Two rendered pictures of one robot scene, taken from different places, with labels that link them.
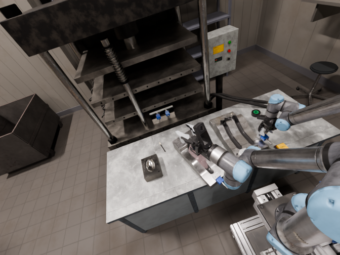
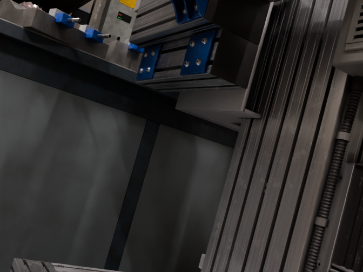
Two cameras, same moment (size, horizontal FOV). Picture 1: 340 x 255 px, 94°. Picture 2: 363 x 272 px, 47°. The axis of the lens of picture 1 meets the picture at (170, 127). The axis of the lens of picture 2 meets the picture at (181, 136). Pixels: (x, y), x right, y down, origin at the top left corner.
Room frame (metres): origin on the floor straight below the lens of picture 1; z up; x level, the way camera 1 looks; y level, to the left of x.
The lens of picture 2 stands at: (-0.77, -0.04, 0.54)
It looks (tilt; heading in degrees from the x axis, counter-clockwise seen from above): 4 degrees up; 332
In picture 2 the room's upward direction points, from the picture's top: 16 degrees clockwise
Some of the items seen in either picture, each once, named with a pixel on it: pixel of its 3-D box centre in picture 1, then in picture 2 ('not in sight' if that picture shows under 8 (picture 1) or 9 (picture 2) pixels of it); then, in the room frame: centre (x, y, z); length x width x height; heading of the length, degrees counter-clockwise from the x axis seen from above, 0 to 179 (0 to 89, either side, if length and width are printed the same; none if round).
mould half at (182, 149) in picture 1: (201, 154); (34, 29); (0.73, -0.18, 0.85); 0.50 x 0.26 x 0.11; 20
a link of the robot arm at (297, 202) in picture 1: (304, 211); not in sight; (0.09, -0.42, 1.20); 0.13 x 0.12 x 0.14; 117
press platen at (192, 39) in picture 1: (132, 47); not in sight; (1.74, 0.10, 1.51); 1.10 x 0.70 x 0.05; 93
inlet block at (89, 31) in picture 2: not in sight; (96, 36); (0.49, -0.33, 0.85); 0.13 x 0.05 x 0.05; 20
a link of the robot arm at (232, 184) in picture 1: (235, 174); not in sight; (0.28, -0.21, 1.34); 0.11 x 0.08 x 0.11; 117
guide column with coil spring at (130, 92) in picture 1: (137, 107); not in sight; (1.33, 0.25, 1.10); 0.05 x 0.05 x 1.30
